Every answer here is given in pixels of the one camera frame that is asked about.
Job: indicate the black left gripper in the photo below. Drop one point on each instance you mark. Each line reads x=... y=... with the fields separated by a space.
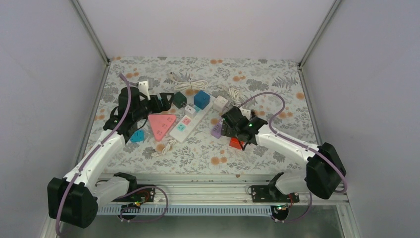
x=166 y=106

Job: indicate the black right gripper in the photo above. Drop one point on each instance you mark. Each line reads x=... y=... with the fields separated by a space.
x=229 y=132

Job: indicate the dark green cube adapter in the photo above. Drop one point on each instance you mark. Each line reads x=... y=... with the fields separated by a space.
x=179 y=100

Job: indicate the red cube socket adapter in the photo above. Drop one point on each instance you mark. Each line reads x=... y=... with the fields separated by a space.
x=235 y=143

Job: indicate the white multicolour power strip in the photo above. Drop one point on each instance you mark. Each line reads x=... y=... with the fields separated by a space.
x=185 y=126

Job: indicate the blue cube socket adapter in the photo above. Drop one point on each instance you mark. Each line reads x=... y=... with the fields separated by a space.
x=201 y=100

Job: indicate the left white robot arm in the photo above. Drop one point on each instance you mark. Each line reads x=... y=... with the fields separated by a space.
x=76 y=198

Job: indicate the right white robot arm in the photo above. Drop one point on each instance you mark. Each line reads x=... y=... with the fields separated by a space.
x=323 y=172

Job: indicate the floral patterned table mat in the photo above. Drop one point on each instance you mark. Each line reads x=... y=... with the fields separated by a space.
x=271 y=87

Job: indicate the purple power strip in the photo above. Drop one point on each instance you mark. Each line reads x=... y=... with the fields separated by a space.
x=216 y=130

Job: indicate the pink triangular power strip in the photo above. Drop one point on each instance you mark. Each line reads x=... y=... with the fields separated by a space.
x=161 y=124

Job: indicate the cyan small socket adapter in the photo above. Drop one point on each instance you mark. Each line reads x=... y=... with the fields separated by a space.
x=138 y=136

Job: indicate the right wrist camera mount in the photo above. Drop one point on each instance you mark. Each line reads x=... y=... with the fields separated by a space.
x=249 y=114

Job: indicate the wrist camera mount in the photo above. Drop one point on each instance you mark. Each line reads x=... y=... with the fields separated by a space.
x=143 y=87
x=249 y=114

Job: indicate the white cube adapter with cord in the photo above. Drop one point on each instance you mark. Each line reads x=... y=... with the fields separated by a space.
x=220 y=103

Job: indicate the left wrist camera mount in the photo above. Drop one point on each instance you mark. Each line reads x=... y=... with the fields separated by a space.
x=143 y=87

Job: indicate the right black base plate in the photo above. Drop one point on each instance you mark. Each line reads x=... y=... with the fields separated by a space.
x=264 y=194

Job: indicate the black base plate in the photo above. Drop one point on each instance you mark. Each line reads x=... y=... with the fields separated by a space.
x=264 y=194
x=145 y=193

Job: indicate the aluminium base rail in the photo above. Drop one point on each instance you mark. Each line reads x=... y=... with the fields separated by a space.
x=211 y=192

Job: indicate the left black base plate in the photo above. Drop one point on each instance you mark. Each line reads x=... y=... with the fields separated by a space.
x=145 y=193

